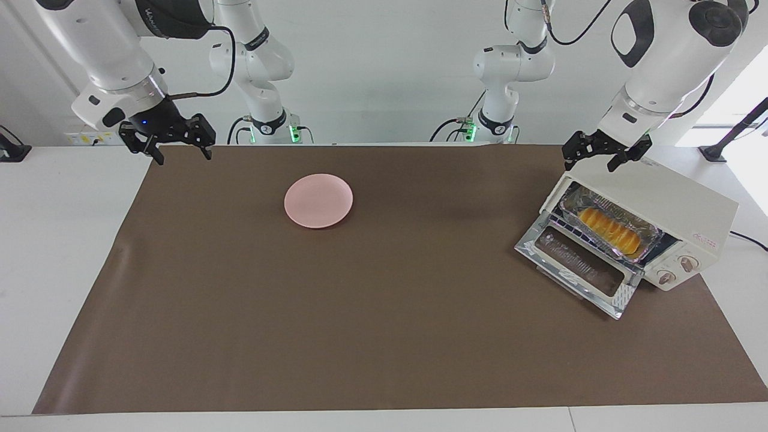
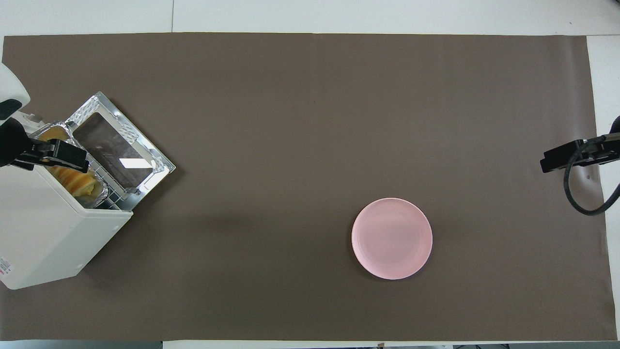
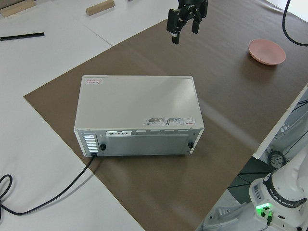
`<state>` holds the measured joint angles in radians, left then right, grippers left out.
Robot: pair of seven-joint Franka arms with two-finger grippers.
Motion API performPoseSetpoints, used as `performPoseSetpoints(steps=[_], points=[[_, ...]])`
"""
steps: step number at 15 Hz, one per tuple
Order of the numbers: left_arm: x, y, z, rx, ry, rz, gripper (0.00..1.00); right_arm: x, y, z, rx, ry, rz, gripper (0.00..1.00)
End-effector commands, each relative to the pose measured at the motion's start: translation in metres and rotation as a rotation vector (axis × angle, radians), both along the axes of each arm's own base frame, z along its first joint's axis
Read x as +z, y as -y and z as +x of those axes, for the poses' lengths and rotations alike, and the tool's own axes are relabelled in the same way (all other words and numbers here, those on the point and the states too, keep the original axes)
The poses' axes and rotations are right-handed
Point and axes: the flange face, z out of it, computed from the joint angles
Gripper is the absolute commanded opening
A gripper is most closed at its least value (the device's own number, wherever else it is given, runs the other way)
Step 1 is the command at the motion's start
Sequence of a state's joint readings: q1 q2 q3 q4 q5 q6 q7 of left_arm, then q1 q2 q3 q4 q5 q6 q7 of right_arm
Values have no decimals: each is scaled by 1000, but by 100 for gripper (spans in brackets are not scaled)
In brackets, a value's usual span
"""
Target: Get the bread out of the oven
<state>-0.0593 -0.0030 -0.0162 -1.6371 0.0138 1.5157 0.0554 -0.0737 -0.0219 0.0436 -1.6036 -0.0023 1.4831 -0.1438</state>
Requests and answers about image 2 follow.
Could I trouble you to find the aluminium foil tray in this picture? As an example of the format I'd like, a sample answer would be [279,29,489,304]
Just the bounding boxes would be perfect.
[31,121,109,209]

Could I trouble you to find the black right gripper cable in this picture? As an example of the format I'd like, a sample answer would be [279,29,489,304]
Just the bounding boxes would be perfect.
[564,116,620,216]

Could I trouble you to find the glass oven door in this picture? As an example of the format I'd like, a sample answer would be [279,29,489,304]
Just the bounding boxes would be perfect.
[65,91,176,200]

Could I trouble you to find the brown table mat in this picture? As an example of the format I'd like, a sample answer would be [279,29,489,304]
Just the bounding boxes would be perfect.
[0,33,617,342]

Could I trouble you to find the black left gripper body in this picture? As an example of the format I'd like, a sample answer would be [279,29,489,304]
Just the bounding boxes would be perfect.
[0,119,31,168]

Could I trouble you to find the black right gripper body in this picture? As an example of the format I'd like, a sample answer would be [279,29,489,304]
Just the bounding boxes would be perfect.
[601,141,620,164]

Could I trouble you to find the golden braided bread loaf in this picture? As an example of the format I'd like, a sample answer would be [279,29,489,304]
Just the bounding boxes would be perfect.
[39,128,97,197]

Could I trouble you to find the cream toaster oven casing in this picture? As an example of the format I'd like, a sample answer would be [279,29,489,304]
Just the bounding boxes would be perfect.
[0,111,134,290]

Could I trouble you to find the pink round plate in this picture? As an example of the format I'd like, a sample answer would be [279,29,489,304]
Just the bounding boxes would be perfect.
[351,198,433,280]

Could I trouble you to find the metal oven wire rack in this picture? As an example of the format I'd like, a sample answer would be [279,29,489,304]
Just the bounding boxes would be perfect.
[90,165,134,211]

